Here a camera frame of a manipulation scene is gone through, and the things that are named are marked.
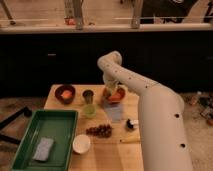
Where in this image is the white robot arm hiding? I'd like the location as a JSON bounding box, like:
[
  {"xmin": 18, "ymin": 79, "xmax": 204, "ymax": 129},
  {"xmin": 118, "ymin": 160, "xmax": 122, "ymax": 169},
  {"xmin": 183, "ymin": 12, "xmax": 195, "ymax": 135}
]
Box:
[{"xmin": 97, "ymin": 51, "xmax": 193, "ymax": 171}]

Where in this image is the orange red bowl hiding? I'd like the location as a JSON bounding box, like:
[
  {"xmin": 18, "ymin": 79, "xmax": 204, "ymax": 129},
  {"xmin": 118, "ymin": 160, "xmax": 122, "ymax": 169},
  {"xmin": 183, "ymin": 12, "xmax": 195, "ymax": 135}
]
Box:
[{"xmin": 103, "ymin": 87, "xmax": 125, "ymax": 104}]

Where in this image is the dark brown bowl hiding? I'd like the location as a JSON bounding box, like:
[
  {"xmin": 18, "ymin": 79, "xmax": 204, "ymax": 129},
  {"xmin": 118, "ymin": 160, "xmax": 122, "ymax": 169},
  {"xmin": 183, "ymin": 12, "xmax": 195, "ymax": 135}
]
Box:
[{"xmin": 55, "ymin": 85, "xmax": 75, "ymax": 104}]

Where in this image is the small white bowl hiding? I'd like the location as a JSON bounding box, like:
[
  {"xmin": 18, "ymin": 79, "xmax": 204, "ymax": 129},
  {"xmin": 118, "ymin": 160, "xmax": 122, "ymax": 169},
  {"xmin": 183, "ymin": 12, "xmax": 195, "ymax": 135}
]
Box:
[{"xmin": 72, "ymin": 134, "xmax": 91, "ymax": 154}]

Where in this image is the dark metal cup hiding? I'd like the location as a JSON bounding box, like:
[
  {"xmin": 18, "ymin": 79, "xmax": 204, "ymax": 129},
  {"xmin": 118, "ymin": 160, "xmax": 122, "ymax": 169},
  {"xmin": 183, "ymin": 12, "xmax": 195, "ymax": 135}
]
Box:
[{"xmin": 82, "ymin": 90, "xmax": 94, "ymax": 104}]

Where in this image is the blue grey cloth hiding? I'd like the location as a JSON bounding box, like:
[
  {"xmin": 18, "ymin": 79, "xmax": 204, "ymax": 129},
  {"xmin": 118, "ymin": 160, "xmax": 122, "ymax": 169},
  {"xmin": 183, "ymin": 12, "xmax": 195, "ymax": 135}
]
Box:
[{"xmin": 103, "ymin": 103, "xmax": 123, "ymax": 122}]

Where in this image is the light green cup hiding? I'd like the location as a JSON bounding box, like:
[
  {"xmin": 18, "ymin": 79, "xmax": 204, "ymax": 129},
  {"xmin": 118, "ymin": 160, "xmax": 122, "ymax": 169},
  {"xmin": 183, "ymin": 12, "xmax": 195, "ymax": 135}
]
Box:
[{"xmin": 83, "ymin": 104, "xmax": 96, "ymax": 119}]

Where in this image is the orange food piece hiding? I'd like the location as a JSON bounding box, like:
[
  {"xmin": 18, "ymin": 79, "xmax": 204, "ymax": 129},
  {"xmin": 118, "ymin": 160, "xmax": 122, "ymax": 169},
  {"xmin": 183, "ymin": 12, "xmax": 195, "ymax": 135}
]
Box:
[{"xmin": 61, "ymin": 90, "xmax": 72, "ymax": 99}]

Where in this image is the bunch of red grapes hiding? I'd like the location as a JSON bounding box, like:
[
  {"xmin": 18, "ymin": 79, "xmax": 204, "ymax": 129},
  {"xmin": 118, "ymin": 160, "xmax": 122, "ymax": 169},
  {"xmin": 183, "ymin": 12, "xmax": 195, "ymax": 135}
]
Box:
[{"xmin": 86, "ymin": 125, "xmax": 112, "ymax": 138}]

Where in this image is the yellow corn cob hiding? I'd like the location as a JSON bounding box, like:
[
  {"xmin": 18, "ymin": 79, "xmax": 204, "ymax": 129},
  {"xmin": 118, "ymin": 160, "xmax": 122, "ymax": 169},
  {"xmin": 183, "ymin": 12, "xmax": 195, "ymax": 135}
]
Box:
[{"xmin": 120, "ymin": 136, "xmax": 140, "ymax": 143}]

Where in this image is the green plastic tray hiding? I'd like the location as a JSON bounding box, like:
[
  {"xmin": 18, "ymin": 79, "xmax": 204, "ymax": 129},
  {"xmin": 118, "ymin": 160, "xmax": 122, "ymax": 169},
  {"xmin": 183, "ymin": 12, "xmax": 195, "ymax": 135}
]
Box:
[{"xmin": 11, "ymin": 110, "xmax": 78, "ymax": 171}]

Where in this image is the black metal stand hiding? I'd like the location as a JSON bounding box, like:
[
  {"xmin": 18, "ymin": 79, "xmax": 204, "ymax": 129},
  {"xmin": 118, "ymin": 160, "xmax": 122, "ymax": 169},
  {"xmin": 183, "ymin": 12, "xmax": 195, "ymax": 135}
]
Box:
[{"xmin": 0, "ymin": 106, "xmax": 33, "ymax": 146}]

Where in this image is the grey sponge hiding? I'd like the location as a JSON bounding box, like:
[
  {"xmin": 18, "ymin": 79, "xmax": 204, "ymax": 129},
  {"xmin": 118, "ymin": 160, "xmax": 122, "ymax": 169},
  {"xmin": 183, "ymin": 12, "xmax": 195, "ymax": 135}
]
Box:
[{"xmin": 33, "ymin": 137, "xmax": 54, "ymax": 161}]

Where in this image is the white handled black brush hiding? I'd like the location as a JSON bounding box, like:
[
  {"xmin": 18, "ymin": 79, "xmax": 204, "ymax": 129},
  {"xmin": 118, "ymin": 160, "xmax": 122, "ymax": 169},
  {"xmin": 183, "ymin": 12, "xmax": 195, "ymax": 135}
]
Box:
[{"xmin": 126, "ymin": 119, "xmax": 139, "ymax": 130}]

